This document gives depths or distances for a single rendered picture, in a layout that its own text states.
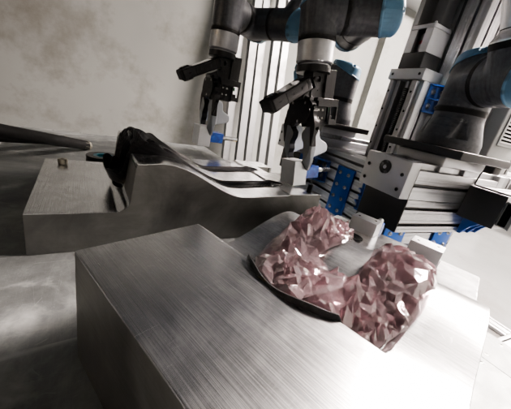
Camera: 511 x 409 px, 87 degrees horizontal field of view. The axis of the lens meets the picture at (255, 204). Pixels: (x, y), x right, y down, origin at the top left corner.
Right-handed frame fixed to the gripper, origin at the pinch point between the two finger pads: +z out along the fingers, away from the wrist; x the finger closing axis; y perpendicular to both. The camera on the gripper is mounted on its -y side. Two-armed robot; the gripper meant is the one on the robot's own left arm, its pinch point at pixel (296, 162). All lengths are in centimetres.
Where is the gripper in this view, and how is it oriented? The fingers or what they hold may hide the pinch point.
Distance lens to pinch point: 63.0
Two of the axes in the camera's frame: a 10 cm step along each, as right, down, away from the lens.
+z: -0.5, 9.5, 3.1
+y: 8.6, -1.1, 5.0
